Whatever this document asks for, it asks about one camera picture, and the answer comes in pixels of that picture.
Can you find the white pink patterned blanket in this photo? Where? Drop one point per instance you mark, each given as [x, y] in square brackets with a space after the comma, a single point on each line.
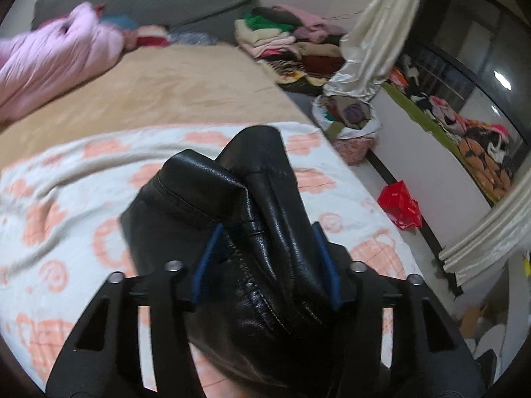
[60, 234]

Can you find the bag of clothes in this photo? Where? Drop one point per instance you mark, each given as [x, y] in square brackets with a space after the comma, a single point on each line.
[350, 125]

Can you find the green edged clothes shelf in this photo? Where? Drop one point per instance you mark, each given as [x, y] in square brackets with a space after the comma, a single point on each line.
[485, 149]

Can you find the pink rolled duvet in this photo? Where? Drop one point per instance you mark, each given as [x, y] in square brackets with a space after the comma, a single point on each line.
[38, 66]

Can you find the cream satin curtain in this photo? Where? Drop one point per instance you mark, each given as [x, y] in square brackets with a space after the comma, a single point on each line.
[372, 47]

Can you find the grey headboard cover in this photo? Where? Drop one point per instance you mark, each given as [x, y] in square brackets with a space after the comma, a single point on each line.
[213, 17]

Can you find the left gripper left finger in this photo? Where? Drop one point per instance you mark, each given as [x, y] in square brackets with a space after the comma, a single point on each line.
[101, 356]

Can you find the red plastic bag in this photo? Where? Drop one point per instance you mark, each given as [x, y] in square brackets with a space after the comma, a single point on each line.
[396, 201]

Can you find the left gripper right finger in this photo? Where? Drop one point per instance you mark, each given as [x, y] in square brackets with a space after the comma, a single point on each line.
[391, 337]

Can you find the pile of folded clothes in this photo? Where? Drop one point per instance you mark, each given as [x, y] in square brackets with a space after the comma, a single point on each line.
[298, 50]

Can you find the tan bed cover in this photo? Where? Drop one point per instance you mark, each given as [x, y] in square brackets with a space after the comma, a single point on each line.
[207, 85]

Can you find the black leather jacket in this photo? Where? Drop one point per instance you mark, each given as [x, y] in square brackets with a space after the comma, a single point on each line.
[279, 309]

